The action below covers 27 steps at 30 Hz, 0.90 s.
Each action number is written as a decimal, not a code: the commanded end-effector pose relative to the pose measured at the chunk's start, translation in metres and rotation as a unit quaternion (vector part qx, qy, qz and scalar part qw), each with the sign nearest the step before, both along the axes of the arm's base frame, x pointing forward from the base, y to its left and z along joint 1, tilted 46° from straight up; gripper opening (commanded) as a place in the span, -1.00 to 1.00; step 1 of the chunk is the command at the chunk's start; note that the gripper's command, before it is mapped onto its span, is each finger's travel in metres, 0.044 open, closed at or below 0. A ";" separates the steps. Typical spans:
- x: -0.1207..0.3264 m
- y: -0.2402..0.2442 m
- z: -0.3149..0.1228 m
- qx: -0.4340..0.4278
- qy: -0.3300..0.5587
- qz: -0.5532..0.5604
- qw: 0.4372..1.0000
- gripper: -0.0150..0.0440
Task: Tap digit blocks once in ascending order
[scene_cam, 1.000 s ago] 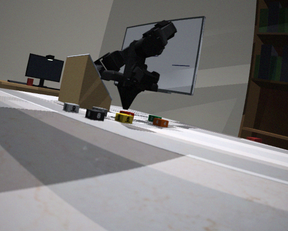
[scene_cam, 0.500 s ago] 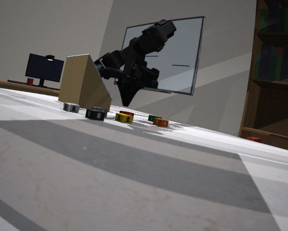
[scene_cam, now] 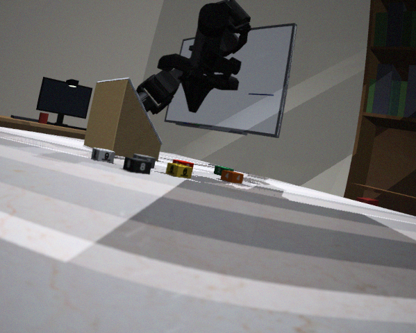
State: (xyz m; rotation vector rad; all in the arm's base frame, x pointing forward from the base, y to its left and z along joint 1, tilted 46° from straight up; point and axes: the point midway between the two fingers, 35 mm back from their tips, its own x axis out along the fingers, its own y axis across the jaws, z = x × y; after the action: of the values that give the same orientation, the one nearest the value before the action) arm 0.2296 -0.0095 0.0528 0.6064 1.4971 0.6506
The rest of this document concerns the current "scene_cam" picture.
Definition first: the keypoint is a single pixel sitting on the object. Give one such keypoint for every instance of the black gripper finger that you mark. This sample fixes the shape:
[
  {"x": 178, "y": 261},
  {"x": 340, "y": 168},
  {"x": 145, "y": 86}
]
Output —
[
  {"x": 191, "y": 86},
  {"x": 204, "y": 89}
]

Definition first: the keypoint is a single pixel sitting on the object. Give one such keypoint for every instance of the green block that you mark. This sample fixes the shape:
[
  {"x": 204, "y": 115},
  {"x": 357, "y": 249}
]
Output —
[{"x": 218, "y": 170}]

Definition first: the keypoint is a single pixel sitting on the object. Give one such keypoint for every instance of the red block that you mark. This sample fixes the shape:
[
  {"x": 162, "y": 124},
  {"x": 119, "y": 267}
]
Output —
[{"x": 183, "y": 162}]

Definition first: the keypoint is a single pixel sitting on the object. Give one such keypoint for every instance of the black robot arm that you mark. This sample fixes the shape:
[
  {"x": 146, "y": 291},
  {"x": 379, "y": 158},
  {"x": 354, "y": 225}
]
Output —
[{"x": 217, "y": 22}]

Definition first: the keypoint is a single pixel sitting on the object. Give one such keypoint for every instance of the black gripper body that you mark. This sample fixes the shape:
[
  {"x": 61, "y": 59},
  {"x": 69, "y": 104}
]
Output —
[{"x": 190, "y": 66}]

